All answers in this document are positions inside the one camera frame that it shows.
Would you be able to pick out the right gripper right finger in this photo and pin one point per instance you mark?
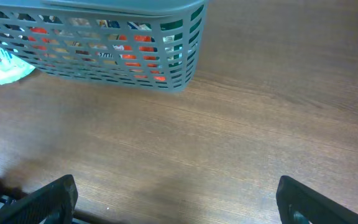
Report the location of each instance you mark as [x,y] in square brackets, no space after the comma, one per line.
[297,203]

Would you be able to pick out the green snack bag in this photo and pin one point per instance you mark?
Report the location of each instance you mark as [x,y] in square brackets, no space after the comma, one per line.
[178,40]

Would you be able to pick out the red spaghetti packet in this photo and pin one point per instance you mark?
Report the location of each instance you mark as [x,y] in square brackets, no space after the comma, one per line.
[123,54]

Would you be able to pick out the light blue wipes packet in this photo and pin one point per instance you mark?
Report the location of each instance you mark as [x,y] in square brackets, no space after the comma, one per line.
[13,68]

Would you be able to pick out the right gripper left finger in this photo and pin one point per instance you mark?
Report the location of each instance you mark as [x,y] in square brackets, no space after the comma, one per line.
[53,203]

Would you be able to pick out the grey plastic shopping basket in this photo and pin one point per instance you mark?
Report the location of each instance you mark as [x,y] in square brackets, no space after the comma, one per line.
[153,45]

